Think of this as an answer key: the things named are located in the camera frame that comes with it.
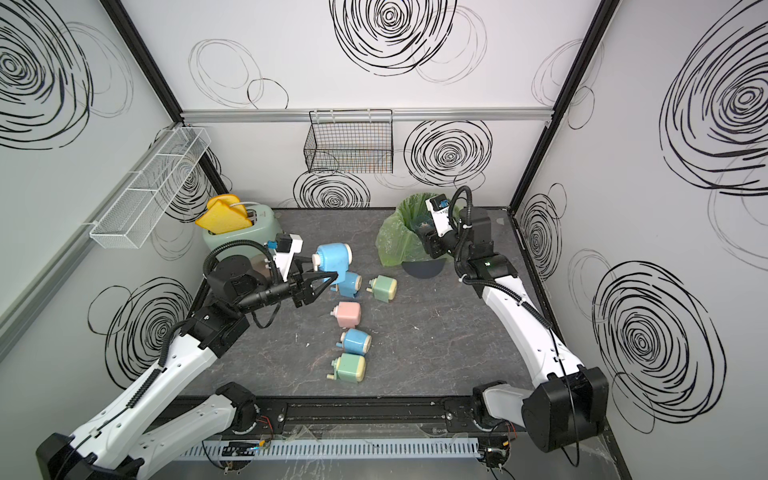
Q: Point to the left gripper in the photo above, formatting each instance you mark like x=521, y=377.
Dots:
x=304, y=293

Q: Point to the grey slotted cable duct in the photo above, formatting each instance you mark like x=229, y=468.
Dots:
x=334, y=449

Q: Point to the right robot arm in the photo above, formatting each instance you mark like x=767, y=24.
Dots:
x=550, y=364

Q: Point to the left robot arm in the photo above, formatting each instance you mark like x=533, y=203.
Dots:
x=242, y=276

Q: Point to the bin with green bag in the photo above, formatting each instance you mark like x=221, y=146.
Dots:
x=398, y=244

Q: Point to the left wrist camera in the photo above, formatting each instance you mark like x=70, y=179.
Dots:
x=283, y=249

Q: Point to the green sharpener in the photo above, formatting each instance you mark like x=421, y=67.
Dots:
x=383, y=288
x=348, y=368

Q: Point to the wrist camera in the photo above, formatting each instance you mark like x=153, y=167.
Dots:
x=439, y=208
x=283, y=249

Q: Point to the yellow toy toast slice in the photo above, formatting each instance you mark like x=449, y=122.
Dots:
x=224, y=214

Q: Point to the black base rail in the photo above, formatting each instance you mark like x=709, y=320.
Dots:
x=360, y=411

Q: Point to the mint green toaster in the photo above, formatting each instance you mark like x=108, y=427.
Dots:
x=265, y=227

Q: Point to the green sharpener bottom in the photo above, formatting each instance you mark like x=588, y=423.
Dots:
x=348, y=368

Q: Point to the white wire shelf basket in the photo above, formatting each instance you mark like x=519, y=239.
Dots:
x=132, y=216

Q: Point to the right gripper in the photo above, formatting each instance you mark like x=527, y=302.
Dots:
x=431, y=242

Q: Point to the black wire basket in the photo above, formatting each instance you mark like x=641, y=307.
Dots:
x=350, y=141

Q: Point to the blue sharpener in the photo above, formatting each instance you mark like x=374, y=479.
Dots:
x=350, y=286
x=355, y=341
x=334, y=257

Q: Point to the pink pencil sharpener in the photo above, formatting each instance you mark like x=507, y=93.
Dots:
x=347, y=314

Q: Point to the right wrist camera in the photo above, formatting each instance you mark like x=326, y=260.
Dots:
x=439, y=208

